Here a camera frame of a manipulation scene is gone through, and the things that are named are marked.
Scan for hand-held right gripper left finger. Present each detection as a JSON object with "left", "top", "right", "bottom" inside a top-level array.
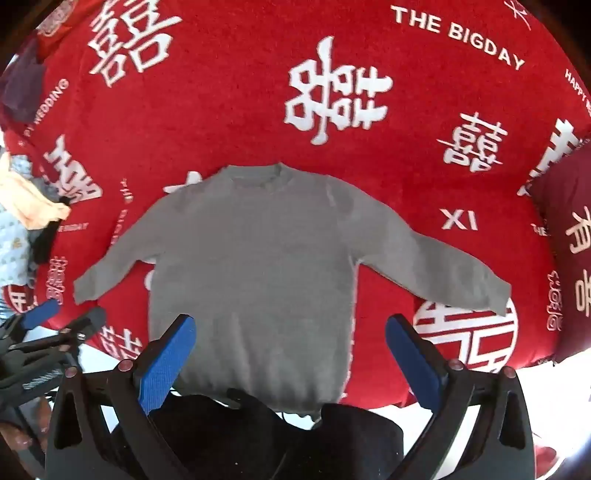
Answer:
[{"left": 45, "top": 314, "right": 197, "bottom": 480}]

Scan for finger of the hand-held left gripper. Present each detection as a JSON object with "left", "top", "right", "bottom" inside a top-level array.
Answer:
[
  {"left": 54, "top": 306, "right": 108, "bottom": 348},
  {"left": 17, "top": 298, "right": 64, "bottom": 331}
]

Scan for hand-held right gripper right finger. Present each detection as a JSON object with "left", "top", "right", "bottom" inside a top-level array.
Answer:
[{"left": 385, "top": 313, "right": 537, "bottom": 480}]

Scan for grey sweater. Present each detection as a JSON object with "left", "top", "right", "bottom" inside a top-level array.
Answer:
[{"left": 73, "top": 161, "right": 513, "bottom": 418}]

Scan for person's left hand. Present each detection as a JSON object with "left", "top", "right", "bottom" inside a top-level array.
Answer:
[{"left": 0, "top": 396, "right": 51, "bottom": 464}]

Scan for black cloth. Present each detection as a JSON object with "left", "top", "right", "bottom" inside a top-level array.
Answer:
[{"left": 30, "top": 196, "right": 72, "bottom": 278}]

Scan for person's dark pants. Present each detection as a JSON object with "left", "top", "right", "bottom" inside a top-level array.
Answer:
[{"left": 110, "top": 389, "right": 407, "bottom": 480}]

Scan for cream cloth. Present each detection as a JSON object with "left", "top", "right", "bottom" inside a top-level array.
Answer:
[{"left": 0, "top": 152, "right": 72, "bottom": 232}]

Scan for small red object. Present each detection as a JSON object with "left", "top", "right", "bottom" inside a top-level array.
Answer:
[{"left": 533, "top": 443, "right": 563, "bottom": 477}]

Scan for dark red printed pillow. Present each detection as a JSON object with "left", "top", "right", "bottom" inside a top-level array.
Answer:
[{"left": 526, "top": 138, "right": 591, "bottom": 365}]

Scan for purple cloth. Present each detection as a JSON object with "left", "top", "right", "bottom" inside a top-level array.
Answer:
[{"left": 0, "top": 37, "right": 49, "bottom": 125}]

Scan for red printed blanket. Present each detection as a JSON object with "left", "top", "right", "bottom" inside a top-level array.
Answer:
[{"left": 0, "top": 0, "right": 591, "bottom": 409}]

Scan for red cloth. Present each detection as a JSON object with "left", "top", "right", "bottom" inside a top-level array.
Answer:
[{"left": 36, "top": 0, "right": 88, "bottom": 52}]

